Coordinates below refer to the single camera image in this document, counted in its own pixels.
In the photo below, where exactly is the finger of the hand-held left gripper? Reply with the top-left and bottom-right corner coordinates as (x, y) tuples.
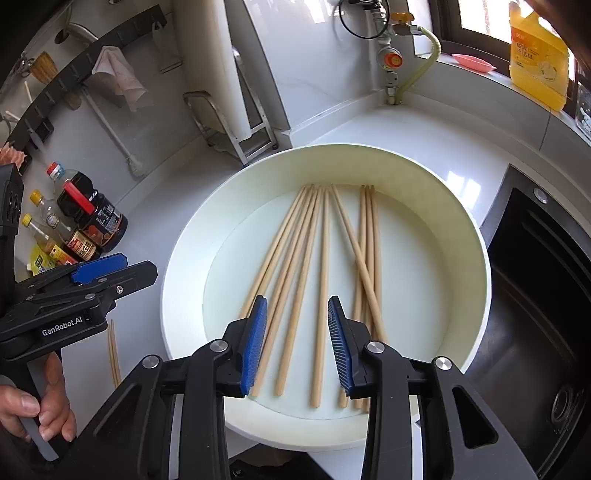
(14, 252), (129, 296)
(23, 261), (158, 315)

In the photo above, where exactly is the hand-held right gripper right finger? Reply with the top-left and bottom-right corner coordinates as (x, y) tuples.
(327, 295), (532, 480)

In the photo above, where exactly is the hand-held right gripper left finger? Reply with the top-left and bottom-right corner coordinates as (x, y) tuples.
(81, 295), (269, 480)

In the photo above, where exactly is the long wooden chopstick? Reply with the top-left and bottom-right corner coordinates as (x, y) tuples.
(111, 318), (123, 386)
(107, 319), (118, 388)

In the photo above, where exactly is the pile of wooden chopsticks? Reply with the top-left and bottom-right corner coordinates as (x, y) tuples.
(238, 184), (389, 411)

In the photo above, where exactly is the cream round bowl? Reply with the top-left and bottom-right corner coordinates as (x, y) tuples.
(160, 144), (491, 452)

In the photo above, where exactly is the person's left hand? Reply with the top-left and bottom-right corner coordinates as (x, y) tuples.
(0, 353), (77, 444)

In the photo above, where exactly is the clear yellow-capped sauce bottle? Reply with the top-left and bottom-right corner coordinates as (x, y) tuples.
(30, 189), (102, 261)

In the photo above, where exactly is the small amber vinegar bottle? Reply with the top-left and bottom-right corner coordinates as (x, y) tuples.
(21, 213), (79, 266)

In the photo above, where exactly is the large dark soy sauce bottle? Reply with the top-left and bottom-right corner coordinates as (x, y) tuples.
(46, 161), (129, 254)

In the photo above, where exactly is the yellow seasoning pouch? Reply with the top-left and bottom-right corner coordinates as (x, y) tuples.
(26, 244), (58, 273)

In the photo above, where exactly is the metal cutting board rack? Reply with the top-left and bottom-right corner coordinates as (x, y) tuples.
(183, 90), (279, 167)

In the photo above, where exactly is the pink hanging cloth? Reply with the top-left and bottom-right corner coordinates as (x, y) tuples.
(91, 45), (147, 112)

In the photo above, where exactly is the black kitchen sink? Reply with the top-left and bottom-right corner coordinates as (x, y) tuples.
(480, 164), (591, 480)

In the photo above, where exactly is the bamboo pot brush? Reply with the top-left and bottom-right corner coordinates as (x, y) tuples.
(28, 51), (58, 84)

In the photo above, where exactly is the hanging metal scraper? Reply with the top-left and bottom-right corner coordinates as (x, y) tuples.
(152, 21), (183, 75)

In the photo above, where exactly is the sink drain strainer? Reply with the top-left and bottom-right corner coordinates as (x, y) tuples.
(549, 385), (587, 437)

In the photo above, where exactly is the hanging metal ladle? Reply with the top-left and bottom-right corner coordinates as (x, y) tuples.
(53, 23), (100, 44)

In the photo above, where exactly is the white cutting board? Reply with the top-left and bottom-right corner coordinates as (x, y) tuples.
(224, 0), (293, 139)

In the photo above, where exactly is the gas valve with orange knob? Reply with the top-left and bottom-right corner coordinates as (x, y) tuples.
(369, 0), (414, 104)

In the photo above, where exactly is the pink soap dish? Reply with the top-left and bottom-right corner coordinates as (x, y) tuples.
(451, 53), (497, 73)

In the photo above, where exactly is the yellow detergent bottle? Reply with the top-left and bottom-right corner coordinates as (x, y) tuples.
(509, 0), (570, 112)

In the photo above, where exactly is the glass jar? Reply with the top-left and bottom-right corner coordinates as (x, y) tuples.
(575, 76), (591, 130)

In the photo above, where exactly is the white long-handled dish brush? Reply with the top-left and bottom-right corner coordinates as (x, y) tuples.
(81, 88), (148, 177)

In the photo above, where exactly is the black wall hook rail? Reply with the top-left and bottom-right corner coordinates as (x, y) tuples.
(0, 4), (168, 151)

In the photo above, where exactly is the yellow gas hose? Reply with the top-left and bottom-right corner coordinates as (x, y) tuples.
(397, 25), (444, 104)

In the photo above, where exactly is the black cable loop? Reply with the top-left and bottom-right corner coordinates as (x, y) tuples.
(336, 0), (386, 40)

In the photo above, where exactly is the dark window frame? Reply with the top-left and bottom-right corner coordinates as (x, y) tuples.
(429, 0), (591, 56)

